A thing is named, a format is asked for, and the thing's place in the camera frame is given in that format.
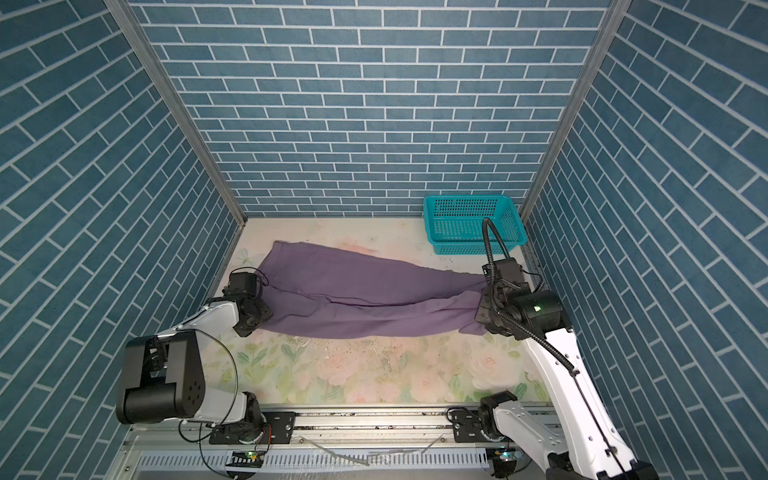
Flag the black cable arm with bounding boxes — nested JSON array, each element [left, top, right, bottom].
[[176, 328, 241, 445], [481, 217, 580, 376]]

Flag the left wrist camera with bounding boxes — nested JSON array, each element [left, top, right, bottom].
[[222, 270, 265, 299]]

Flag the teal plastic basket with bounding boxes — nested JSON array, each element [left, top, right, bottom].
[[423, 195, 527, 256]]

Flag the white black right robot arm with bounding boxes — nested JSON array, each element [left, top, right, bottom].
[[476, 258, 659, 479]]

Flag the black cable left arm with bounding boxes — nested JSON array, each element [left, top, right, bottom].
[[176, 328, 241, 445]]

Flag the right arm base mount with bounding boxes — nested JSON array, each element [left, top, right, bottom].
[[446, 407, 535, 446]]

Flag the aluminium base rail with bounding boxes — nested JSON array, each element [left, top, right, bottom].
[[107, 404, 631, 480]]

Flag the purple trousers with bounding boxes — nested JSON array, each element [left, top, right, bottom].
[[259, 241, 486, 339]]

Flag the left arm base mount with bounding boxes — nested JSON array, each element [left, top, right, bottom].
[[208, 411, 296, 446]]

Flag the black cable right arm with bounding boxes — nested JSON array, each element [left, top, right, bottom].
[[481, 217, 580, 376]]

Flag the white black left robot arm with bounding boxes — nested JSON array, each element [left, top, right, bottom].
[[116, 297, 273, 430]]

